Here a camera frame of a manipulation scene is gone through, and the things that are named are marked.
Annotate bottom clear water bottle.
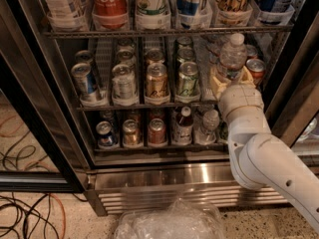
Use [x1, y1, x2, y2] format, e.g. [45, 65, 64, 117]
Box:
[195, 110, 219, 145]

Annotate rear red Coca-Cola can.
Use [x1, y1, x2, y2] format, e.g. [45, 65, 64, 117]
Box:
[246, 45, 258, 59]

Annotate bottom brown juice bottle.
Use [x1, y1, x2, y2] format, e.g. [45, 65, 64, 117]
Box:
[173, 107, 193, 145]

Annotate front green soda can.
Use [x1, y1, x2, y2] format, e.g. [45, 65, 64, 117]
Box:
[175, 62, 200, 103]

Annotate silver white can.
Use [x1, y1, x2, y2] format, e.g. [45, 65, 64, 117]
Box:
[112, 64, 138, 106]
[116, 49, 137, 69]

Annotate front blue silver can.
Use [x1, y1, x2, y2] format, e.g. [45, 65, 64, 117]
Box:
[71, 63, 102, 103]

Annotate red coca-cola can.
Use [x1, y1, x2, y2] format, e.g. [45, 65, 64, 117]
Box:
[246, 45, 258, 59]
[246, 59, 266, 86]

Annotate bottom blue Pepsi can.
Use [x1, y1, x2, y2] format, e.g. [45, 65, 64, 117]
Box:
[96, 120, 118, 148]

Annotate front gold soda can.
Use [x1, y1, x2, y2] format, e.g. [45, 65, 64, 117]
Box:
[146, 63, 168, 99]

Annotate bottom green can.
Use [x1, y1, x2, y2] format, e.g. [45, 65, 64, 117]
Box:
[219, 121, 228, 144]

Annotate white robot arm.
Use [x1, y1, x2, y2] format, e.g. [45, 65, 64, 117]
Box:
[209, 66, 319, 232]

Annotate bottom gold can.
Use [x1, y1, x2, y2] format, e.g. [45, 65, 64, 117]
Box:
[123, 119, 141, 146]

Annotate top red Coca-Cola bottle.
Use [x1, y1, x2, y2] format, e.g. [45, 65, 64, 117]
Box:
[94, 0, 127, 29]

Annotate rear blue silver can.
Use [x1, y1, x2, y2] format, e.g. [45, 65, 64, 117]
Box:
[75, 50, 96, 69]

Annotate stainless steel fridge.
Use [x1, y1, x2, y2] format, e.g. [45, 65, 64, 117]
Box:
[0, 0, 319, 217]

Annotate top blue silver can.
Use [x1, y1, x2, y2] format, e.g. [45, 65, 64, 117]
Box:
[176, 0, 207, 29]

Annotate blue silver can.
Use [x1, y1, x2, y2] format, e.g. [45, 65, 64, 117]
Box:
[75, 50, 96, 69]
[71, 63, 102, 103]
[176, 0, 207, 29]

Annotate front red Coca-Cola can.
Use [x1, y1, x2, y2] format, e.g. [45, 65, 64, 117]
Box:
[246, 59, 266, 86]

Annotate clear plastic bag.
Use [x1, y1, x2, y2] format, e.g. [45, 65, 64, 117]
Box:
[114, 198, 225, 239]

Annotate top green white bottle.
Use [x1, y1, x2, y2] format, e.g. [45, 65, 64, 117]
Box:
[136, 0, 170, 30]

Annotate front silver white can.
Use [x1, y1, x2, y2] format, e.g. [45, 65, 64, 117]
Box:
[112, 64, 138, 106]

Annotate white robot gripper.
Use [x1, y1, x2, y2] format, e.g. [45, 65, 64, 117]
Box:
[209, 66, 264, 119]

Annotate bottom red can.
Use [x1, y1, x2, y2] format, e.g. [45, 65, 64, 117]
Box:
[148, 119, 165, 144]

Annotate top blue bottle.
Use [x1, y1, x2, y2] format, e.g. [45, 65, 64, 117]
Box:
[255, 0, 294, 25]

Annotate top white label bottle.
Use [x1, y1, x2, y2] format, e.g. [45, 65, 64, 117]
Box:
[45, 0, 89, 32]

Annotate clear water bottle shelf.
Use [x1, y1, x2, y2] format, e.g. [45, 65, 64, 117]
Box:
[217, 33, 247, 81]

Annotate left glass fridge door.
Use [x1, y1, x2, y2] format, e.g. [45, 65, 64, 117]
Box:
[0, 0, 90, 192]

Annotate black and orange cables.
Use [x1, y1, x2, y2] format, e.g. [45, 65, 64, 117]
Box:
[0, 192, 89, 239]

